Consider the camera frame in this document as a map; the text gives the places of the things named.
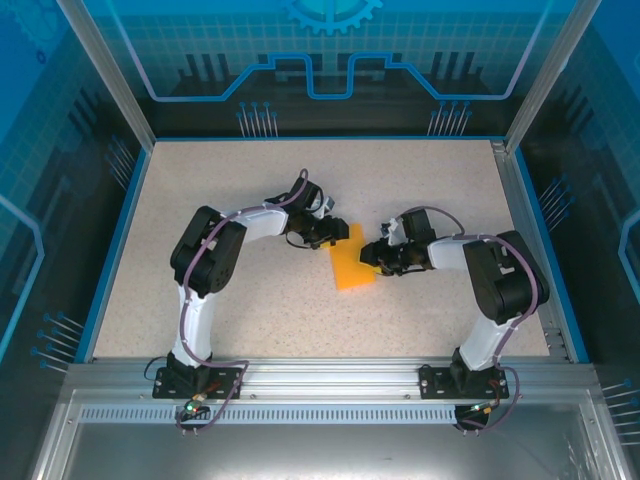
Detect blue table edge strip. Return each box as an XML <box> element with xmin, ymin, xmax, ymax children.
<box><xmin>73</xmin><ymin>147</ymin><xmax>152</xmax><ymax>364</ymax></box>
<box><xmin>513</xmin><ymin>149</ymin><xmax>591</xmax><ymax>364</ymax></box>

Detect grey metal tray panel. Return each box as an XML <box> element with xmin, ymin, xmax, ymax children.
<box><xmin>27</xmin><ymin>389</ymin><xmax>629</xmax><ymax>480</ymax></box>

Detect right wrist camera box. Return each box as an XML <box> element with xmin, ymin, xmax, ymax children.
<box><xmin>379</xmin><ymin>215</ymin><xmax>405</xmax><ymax>246</ymax></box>

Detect aluminium side rail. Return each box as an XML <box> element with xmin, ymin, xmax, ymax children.
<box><xmin>490</xmin><ymin>140</ymin><xmax>572</xmax><ymax>362</ymax></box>

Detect aluminium mounting rail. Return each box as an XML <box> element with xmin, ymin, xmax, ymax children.
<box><xmin>64</xmin><ymin>355</ymin><xmax>599</xmax><ymax>401</ymax></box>

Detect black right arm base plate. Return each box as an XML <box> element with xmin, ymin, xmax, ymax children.
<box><xmin>418</xmin><ymin>363</ymin><xmax>511</xmax><ymax>400</ymax></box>

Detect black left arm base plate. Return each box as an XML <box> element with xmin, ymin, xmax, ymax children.
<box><xmin>152</xmin><ymin>367</ymin><xmax>245</xmax><ymax>400</ymax></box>

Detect slotted grey cable duct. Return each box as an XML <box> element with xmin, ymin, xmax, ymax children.
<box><xmin>78</xmin><ymin>404</ymin><xmax>464</xmax><ymax>425</ymax></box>

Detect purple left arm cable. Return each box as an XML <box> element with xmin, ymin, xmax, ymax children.
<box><xmin>174</xmin><ymin>168</ymin><xmax>310</xmax><ymax>437</ymax></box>

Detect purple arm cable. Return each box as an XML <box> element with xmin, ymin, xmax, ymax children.
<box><xmin>174</xmin><ymin>168</ymin><xmax>310</xmax><ymax>437</ymax></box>
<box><xmin>389</xmin><ymin>207</ymin><xmax>544</xmax><ymax>437</ymax></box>

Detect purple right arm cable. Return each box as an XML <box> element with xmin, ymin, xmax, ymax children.
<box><xmin>389</xmin><ymin>207</ymin><xmax>544</xmax><ymax>437</ymax></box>

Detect aluminium frame post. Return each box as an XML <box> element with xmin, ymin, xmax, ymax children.
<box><xmin>55</xmin><ymin>0</ymin><xmax>155</xmax><ymax>150</ymax></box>
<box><xmin>503</xmin><ymin>0</ymin><xmax>604</xmax><ymax>154</ymax></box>

